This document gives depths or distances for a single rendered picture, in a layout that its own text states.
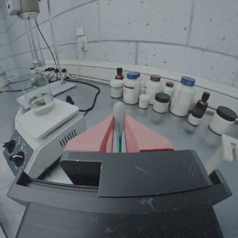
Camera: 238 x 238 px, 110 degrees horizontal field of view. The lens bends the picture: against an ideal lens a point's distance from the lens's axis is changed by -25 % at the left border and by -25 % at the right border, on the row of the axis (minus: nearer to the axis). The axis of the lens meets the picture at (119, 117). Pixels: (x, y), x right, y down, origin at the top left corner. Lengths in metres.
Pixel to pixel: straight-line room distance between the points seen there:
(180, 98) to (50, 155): 0.39
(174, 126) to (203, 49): 0.33
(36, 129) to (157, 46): 0.53
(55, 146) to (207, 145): 0.38
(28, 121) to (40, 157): 0.09
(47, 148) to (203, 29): 0.61
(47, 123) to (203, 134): 0.42
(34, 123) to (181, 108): 0.42
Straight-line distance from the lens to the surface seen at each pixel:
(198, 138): 0.37
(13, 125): 0.50
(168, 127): 0.36
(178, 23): 0.55
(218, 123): 0.42
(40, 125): 0.26
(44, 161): 0.26
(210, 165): 0.23
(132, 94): 0.42
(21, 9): 0.65
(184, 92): 0.39
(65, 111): 0.27
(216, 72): 0.55
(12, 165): 0.30
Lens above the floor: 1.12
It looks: 37 degrees down
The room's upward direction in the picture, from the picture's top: straight up
